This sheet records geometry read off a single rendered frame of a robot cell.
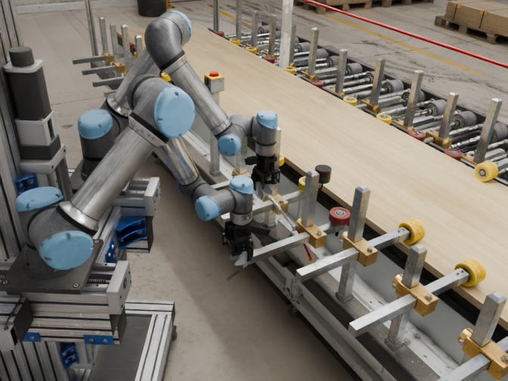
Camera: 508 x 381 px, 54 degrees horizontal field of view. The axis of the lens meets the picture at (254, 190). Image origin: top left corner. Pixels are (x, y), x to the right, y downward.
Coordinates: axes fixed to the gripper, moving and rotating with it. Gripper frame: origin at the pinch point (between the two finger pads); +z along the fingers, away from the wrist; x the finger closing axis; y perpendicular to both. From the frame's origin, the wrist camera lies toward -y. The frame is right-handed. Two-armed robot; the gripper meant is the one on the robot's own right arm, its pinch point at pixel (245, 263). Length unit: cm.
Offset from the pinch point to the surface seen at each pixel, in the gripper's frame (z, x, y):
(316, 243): -1.8, 5.0, -27.7
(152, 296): 83, -83, 8
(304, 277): -12.3, 26.5, -5.2
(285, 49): -18, -160, -125
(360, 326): -13, 51, -6
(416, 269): -22, 48, -29
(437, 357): 21, 53, -45
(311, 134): -7, -62, -75
